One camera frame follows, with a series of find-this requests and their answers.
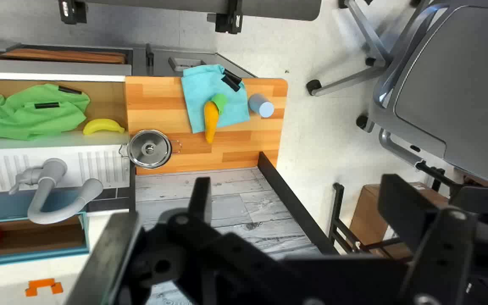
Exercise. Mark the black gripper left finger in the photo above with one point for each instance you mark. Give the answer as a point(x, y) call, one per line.
point(199, 254)

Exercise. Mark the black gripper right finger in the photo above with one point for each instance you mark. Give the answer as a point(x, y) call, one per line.
point(441, 254)

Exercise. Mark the grey tap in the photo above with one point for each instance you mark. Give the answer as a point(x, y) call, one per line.
point(43, 196)

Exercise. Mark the white toy sink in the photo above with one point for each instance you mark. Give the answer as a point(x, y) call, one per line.
point(85, 162)

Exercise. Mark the wide wooden countertop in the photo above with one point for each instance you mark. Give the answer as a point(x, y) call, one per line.
point(160, 106)

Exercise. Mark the yellow toy banana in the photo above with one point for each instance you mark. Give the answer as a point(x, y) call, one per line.
point(102, 125)

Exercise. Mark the light blue cylinder cup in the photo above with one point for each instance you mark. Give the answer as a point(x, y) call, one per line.
point(261, 105)

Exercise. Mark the teal cloth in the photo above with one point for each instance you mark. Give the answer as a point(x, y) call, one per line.
point(199, 89)

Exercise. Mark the grey chair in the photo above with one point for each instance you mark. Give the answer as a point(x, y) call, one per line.
point(453, 84)

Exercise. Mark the green cloth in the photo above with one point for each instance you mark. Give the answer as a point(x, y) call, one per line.
point(29, 111)

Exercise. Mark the black frame post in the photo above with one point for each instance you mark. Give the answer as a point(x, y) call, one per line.
point(295, 203)

